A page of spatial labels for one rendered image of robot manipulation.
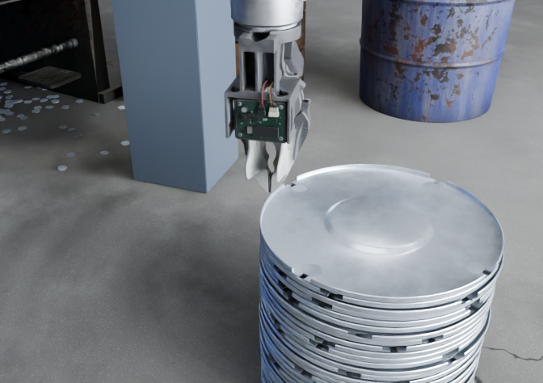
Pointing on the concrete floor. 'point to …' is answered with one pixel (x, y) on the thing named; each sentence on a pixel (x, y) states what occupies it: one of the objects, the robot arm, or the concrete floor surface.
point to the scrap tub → (433, 44)
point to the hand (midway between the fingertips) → (271, 179)
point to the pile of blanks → (366, 335)
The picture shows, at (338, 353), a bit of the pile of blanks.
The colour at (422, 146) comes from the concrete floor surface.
